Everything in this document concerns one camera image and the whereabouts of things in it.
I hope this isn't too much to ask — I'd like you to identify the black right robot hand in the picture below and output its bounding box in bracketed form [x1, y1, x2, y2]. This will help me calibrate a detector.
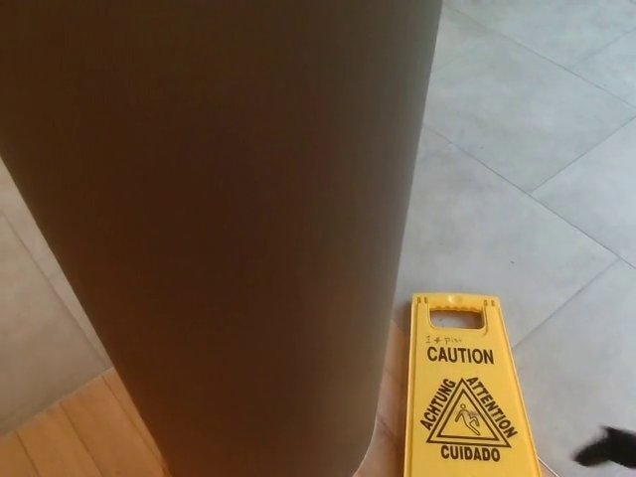
[573, 424, 636, 468]

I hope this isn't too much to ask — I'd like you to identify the yellow caution sign board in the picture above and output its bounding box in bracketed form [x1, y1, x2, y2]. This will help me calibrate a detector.
[407, 292, 544, 477]

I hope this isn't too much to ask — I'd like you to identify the brown round pillar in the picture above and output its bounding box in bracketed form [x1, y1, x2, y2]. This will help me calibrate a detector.
[0, 0, 444, 477]

